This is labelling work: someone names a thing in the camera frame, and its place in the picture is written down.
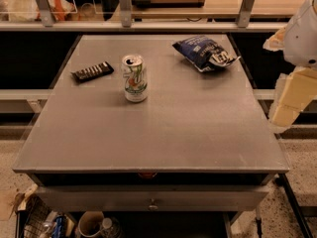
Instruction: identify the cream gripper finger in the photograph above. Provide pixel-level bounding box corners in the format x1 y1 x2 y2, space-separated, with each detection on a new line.
263 27 286 52
268 66 317 128

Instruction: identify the blue chip bag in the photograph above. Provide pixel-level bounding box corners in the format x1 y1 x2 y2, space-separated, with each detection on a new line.
172 35 239 72

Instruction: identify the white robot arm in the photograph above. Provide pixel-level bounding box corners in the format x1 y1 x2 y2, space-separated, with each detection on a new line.
263 0 317 133

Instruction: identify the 7up soda can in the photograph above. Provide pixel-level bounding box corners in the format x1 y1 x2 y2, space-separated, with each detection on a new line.
122 55 148 103

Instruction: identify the orange white bag behind glass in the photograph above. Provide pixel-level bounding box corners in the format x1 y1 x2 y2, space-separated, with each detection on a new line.
6 0 76 22

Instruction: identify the dark chocolate bar wrapper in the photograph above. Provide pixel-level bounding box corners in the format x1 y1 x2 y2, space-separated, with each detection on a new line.
71 61 114 83

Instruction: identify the clear glass jar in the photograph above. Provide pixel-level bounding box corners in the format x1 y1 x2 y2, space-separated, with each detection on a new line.
100 217 123 238

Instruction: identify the brown mug under table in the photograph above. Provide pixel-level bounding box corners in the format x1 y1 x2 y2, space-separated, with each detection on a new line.
78 211 104 238

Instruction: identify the grey drawer with knob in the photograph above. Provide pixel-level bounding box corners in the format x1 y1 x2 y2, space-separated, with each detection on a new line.
37 185 268 212

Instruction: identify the wire basket with items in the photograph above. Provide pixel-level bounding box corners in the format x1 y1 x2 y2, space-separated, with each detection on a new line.
15 195 77 238

